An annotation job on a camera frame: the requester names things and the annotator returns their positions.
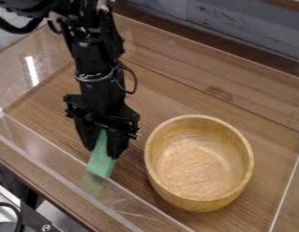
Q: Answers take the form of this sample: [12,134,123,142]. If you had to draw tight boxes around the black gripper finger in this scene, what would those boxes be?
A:
[74,117,101,151]
[106,128,129,160]

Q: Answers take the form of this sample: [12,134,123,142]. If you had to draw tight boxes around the black metal bracket with bolt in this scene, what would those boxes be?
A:
[21,208,65,232]

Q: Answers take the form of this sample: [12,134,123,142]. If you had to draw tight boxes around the green rectangular block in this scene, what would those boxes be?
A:
[86,130,116,178]

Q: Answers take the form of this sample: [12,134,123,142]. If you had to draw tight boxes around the brown wooden bowl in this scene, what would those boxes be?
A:
[144,114,255,212]

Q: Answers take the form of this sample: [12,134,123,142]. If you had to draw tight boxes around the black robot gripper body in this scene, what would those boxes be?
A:
[64,67,140,139]

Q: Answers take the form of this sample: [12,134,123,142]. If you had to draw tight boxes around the black cable bottom left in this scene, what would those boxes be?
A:
[0,201,24,232]

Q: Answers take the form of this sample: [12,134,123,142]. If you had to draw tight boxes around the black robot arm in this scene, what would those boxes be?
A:
[0,0,140,160]

